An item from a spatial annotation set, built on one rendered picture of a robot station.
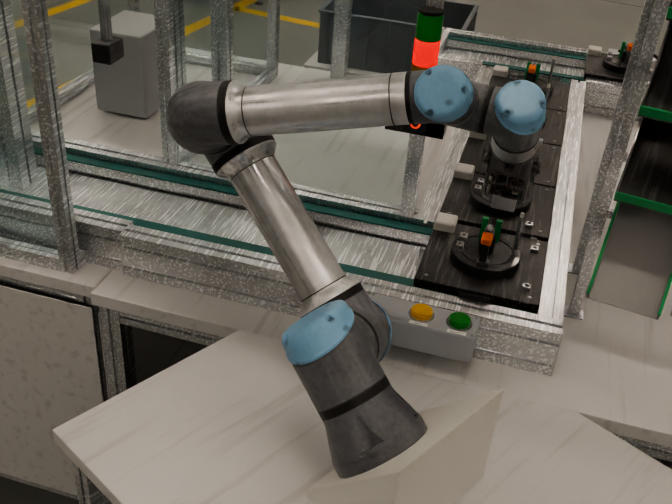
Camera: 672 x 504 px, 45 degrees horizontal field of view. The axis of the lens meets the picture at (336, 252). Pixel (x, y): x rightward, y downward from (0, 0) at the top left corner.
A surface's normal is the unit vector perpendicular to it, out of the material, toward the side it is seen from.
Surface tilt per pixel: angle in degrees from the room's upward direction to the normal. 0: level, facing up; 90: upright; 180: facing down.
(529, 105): 40
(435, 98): 65
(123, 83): 90
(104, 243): 90
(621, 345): 0
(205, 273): 90
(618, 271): 45
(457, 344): 90
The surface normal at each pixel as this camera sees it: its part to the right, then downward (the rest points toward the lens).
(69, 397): -0.29, 0.51
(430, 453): 0.71, 0.43
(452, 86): -0.26, 0.10
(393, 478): -0.70, 0.35
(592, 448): 0.07, -0.84
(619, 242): -0.27, -0.26
